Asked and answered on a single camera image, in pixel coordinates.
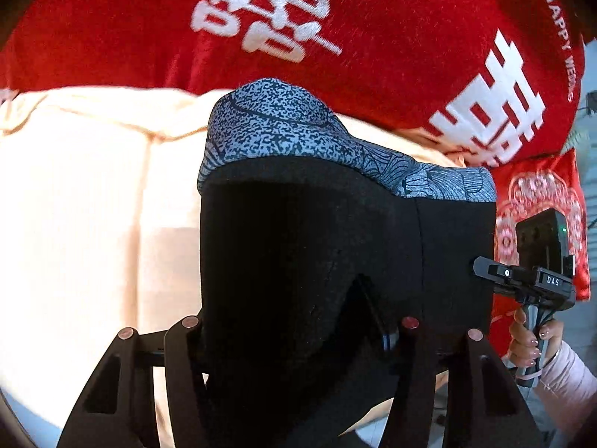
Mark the person's right forearm pink sleeve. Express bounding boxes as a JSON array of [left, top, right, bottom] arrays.
[[532, 340, 597, 432]]

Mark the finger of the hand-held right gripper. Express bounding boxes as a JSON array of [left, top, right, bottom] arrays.
[[473, 256, 514, 291]]

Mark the red blanket with white characters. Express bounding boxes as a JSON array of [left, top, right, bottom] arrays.
[[0, 0, 586, 169]]

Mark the person's right hand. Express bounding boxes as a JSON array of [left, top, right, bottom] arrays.
[[508, 309, 560, 370]]

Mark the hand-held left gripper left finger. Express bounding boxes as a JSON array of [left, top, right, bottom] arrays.
[[56, 315, 220, 448]]

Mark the black pants patterned grey waistband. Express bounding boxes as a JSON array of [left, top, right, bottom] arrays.
[[196, 78, 497, 448]]

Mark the red cushion with floral pattern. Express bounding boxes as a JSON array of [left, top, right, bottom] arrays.
[[490, 147, 592, 360]]

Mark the cream bed sheet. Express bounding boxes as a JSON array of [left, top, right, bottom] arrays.
[[0, 86, 467, 448]]

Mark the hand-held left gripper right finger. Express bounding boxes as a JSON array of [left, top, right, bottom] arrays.
[[357, 280, 544, 448]]

